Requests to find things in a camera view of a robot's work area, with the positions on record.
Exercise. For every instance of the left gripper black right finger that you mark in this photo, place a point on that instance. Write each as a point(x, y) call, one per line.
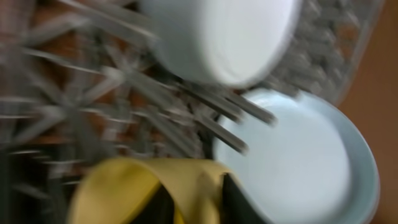
point(235, 208)

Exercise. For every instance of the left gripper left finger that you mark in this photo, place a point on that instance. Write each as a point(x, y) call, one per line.
point(159, 210)

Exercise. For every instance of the yellow plastic cup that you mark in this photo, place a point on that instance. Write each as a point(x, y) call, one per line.
point(117, 190)

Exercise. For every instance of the light blue plate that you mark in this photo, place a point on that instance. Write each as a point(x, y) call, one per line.
point(311, 166)

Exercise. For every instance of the light blue bowl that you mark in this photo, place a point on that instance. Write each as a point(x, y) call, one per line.
point(228, 42)

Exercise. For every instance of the grey dishwasher rack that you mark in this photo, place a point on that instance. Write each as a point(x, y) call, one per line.
point(86, 87)

